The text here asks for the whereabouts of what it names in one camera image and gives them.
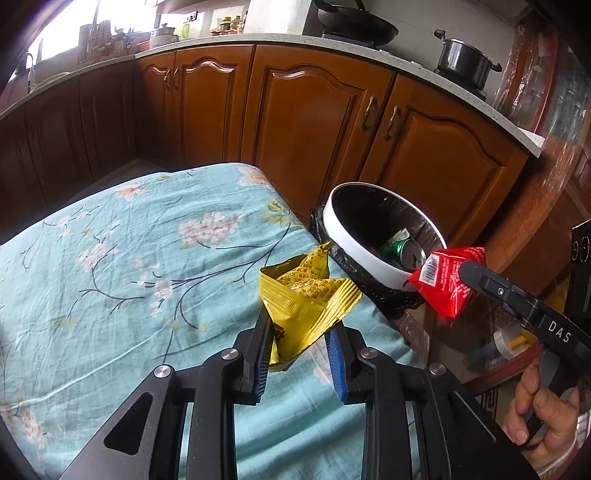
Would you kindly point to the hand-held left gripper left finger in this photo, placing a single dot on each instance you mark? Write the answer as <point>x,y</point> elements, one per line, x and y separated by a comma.
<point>261,364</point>

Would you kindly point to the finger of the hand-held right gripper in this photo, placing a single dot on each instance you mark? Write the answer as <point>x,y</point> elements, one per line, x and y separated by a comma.
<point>494,286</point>

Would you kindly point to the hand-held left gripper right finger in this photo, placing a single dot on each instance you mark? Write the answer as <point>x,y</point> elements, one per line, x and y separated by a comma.
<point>336,369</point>

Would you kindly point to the red snack packet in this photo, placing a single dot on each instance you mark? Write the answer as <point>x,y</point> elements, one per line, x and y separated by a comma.
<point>443,281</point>

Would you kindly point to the yellow snack packet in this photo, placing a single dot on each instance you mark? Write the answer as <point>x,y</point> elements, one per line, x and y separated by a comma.
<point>304,300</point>

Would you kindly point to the green drink can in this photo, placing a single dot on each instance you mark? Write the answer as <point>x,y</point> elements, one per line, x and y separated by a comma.
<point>406,251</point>

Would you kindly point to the white rimmed round trash bin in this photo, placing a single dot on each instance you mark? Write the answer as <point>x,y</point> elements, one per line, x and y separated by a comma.
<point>351,249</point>

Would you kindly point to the person's right hand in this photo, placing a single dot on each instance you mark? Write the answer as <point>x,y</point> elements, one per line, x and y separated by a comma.
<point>554,415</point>

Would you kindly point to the grey tape roll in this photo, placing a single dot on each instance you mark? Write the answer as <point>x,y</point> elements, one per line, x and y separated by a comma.
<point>505,344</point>

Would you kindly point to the black bin bag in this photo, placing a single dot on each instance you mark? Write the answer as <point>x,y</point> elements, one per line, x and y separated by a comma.
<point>397,300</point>

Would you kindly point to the floral teal tablecloth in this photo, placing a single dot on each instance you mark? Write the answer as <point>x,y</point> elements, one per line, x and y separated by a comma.
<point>115,254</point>

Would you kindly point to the steel pot with lid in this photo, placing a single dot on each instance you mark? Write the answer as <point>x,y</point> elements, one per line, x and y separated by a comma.
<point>464,57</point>

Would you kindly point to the speckled white countertop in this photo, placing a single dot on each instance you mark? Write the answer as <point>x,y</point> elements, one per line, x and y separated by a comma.
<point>411,64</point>

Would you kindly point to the wooden lower kitchen cabinet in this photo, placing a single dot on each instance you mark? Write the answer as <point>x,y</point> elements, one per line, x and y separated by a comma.
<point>300,115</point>

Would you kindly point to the black wok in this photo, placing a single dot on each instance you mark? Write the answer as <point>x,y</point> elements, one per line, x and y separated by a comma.
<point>355,21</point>

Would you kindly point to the row of spice jars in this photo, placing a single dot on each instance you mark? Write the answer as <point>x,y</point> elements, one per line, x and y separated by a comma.
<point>228,25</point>

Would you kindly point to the green bottle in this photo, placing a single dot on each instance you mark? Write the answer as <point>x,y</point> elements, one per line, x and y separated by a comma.
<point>185,31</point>

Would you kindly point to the white lidded casserole pot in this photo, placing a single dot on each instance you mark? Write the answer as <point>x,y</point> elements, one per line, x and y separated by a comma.
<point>162,36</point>

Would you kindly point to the knife rack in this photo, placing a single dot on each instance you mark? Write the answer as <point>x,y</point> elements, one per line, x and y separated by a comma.
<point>94,41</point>

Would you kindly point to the metal faucet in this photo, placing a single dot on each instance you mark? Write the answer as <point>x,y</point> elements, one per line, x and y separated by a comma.
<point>30,64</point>

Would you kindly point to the kitchen window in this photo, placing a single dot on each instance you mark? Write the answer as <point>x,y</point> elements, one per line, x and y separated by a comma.
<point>60,18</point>

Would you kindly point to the plastic wrapped wooden door frame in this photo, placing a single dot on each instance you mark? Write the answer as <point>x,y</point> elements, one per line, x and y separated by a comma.
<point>545,115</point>

